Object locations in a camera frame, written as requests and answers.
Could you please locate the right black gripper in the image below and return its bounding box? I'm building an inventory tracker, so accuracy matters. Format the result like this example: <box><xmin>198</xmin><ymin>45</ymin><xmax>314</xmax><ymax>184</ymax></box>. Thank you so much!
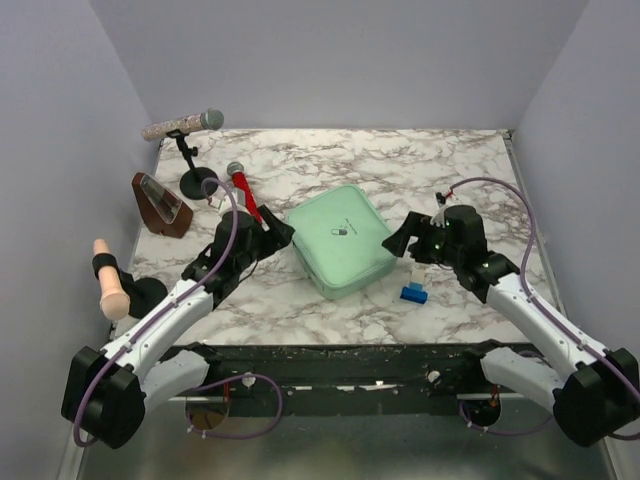
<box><xmin>382</xmin><ymin>210</ymin><xmax>463</xmax><ymax>268</ymax></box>

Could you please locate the mint green medicine case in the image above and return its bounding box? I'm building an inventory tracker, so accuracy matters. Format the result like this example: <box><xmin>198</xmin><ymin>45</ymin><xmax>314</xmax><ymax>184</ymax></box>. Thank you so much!
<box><xmin>286</xmin><ymin>185</ymin><xmax>397</xmax><ymax>300</ymax></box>

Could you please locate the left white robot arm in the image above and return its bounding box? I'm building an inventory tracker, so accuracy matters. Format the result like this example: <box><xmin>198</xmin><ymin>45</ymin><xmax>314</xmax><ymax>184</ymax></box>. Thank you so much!
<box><xmin>61</xmin><ymin>206</ymin><xmax>294</xmax><ymax>449</ymax></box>

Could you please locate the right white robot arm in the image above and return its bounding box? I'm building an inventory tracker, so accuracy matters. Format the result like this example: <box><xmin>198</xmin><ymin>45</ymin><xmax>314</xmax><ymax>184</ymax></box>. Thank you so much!
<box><xmin>382</xmin><ymin>205</ymin><xmax>639</xmax><ymax>447</ymax></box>

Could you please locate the blue toy brick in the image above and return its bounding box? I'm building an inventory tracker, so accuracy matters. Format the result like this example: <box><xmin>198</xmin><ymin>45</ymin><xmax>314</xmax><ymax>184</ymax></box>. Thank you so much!
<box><xmin>400</xmin><ymin>282</ymin><xmax>429</xmax><ymax>305</ymax></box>

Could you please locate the red handheld microphone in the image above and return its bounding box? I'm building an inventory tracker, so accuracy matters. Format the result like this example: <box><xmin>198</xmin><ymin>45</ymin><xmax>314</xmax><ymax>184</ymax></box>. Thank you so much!
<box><xmin>227</xmin><ymin>161</ymin><xmax>262</xmax><ymax>223</ymax></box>

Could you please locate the black microphone stand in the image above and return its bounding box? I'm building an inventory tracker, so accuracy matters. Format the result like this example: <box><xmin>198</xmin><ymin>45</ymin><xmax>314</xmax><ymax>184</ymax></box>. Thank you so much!
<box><xmin>166</xmin><ymin>129</ymin><xmax>218</xmax><ymax>200</ymax></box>

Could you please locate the brown wooden metronome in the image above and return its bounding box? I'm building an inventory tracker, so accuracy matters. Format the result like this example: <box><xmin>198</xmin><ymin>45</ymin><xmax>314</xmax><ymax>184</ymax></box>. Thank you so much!
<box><xmin>131</xmin><ymin>172</ymin><xmax>193</xmax><ymax>239</ymax></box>

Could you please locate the black round stand base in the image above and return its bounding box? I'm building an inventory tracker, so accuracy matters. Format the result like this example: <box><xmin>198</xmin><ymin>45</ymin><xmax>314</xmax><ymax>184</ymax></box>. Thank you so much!
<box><xmin>119</xmin><ymin>271</ymin><xmax>168</xmax><ymax>319</ymax></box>

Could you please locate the glitter microphone on stand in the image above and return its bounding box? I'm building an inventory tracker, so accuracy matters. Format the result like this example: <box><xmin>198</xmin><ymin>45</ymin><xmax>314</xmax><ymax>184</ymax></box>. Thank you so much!
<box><xmin>141</xmin><ymin>108</ymin><xmax>225</xmax><ymax>142</ymax></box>

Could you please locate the pink beige microphone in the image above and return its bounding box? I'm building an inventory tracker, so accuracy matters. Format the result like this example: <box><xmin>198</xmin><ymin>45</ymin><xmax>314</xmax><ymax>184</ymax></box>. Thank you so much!
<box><xmin>92</xmin><ymin>239</ymin><xmax>130</xmax><ymax>322</ymax></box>

